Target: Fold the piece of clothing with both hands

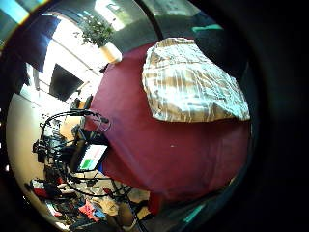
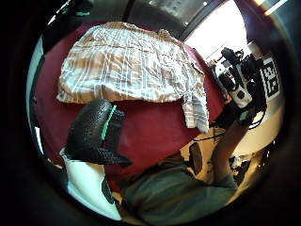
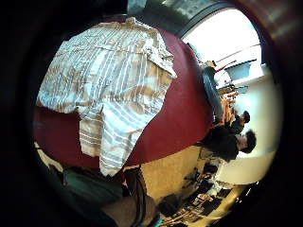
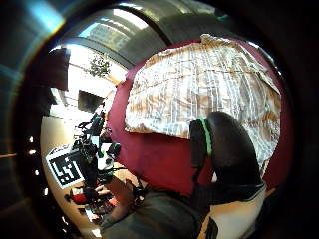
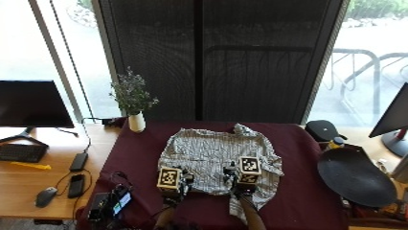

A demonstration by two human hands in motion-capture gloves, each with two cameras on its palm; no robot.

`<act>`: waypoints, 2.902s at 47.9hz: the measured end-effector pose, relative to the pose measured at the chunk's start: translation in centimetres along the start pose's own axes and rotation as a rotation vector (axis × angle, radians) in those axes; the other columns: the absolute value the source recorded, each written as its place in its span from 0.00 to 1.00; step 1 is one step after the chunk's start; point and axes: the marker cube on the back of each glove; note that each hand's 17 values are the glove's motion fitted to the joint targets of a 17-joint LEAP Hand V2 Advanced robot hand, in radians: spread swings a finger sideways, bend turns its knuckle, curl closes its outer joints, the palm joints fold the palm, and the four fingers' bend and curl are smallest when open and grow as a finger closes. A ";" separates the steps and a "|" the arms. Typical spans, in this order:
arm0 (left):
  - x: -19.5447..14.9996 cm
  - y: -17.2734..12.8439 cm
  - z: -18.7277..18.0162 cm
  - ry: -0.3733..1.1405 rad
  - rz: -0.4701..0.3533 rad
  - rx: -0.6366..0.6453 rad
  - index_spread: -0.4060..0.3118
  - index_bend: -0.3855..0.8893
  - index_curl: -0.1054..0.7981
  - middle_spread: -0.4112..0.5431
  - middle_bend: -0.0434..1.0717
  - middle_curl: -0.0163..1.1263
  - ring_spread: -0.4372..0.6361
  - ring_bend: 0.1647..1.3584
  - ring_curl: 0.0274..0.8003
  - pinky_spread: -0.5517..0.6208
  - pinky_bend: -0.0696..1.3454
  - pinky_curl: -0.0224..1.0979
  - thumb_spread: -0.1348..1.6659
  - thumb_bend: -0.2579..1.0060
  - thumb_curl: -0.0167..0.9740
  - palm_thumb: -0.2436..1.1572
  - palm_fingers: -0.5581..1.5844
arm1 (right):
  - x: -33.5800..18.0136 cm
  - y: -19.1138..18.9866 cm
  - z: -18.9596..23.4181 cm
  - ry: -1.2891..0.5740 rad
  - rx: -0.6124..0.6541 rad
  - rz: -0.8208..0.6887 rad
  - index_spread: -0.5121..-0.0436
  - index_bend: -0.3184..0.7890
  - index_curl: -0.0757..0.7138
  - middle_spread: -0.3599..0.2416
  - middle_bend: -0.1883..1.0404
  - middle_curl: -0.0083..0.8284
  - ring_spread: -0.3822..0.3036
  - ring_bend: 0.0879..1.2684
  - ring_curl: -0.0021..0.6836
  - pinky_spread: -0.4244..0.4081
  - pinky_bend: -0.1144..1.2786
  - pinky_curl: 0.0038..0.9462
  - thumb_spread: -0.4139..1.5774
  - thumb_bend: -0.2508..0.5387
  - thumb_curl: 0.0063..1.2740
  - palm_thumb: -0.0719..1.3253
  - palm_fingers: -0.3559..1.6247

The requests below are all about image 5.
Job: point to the person's right hand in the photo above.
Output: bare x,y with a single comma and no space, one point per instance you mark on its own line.
232,179

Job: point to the person's left hand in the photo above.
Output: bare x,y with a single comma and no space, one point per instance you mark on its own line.
186,182

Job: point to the left glove marker cube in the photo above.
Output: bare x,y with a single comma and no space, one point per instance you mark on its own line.
168,178

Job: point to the glove marker cube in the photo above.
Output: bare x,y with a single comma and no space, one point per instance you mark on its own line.
248,166
168,178

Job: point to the right glove marker cube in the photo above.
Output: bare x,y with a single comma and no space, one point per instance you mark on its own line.
248,166

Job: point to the white striped shirt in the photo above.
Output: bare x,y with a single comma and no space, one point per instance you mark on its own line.
207,150

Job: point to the maroon tablecloth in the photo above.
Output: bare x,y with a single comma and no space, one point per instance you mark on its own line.
297,179

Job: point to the black device with lit screen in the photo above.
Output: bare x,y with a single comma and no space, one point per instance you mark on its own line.
107,202

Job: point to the white vase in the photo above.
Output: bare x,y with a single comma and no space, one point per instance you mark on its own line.
135,122

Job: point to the black power adapter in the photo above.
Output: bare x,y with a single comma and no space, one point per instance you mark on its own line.
113,121

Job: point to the black smartphone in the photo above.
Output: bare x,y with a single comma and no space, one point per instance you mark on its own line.
75,186

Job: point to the black round chair seat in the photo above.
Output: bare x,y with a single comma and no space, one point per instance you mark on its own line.
355,177

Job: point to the small-flowered plant bunch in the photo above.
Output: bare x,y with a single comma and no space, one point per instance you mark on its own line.
131,92

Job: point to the grey computer mouse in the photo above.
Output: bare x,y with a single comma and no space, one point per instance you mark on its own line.
45,196

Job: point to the dark mesh window screen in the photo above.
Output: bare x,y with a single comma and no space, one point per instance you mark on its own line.
212,64

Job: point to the yellow flat strip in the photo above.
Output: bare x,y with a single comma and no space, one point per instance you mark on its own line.
32,165

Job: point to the black keyboard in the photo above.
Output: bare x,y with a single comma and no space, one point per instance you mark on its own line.
21,152

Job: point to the black tilted monitor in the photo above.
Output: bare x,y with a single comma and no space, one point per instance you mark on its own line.
392,115

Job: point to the black computer monitor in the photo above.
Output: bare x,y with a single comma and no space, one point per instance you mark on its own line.
29,103

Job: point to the metal bike rack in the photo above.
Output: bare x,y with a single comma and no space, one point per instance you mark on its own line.
376,83

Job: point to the grey window frame post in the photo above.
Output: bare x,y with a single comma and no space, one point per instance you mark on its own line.
58,57

